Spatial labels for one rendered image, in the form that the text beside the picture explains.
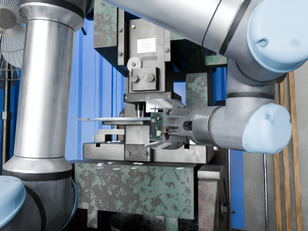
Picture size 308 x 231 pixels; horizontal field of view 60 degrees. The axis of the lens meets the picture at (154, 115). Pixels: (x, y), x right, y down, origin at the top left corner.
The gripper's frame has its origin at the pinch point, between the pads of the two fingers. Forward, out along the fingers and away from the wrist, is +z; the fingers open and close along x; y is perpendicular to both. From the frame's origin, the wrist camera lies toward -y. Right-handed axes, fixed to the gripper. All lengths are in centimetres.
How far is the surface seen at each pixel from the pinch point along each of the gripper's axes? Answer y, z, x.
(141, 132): -7.5, 17.8, 3.4
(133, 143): -5.7, 19.9, 7.0
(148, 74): -12.7, 22.2, -16.8
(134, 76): -8.6, 25.6, -16.3
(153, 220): -29, 40, 44
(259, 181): -140, 62, 43
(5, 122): 23, 105, 2
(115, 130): -9.6, 41.0, 3.7
